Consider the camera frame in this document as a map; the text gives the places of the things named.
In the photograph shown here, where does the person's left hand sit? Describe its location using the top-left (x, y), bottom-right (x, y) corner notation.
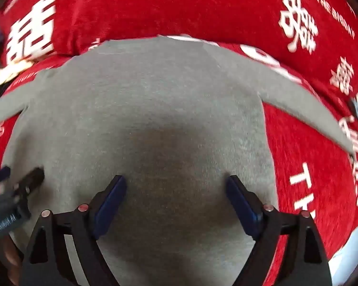
top-left (2, 238), bottom-right (23, 285)

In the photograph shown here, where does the red printed sofa cover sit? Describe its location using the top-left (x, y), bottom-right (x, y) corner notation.
top-left (0, 0), bottom-right (358, 286)

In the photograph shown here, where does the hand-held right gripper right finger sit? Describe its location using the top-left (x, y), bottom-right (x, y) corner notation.
top-left (226, 175), bottom-right (332, 286)

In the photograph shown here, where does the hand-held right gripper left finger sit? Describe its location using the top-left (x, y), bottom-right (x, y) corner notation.
top-left (19, 175), bottom-right (127, 286)

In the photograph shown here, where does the grey long-sleeve small shirt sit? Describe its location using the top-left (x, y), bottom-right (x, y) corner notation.
top-left (0, 35), bottom-right (355, 286)

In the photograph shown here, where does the pale yellow object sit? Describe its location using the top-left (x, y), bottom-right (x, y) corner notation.
top-left (0, 59), bottom-right (36, 91)

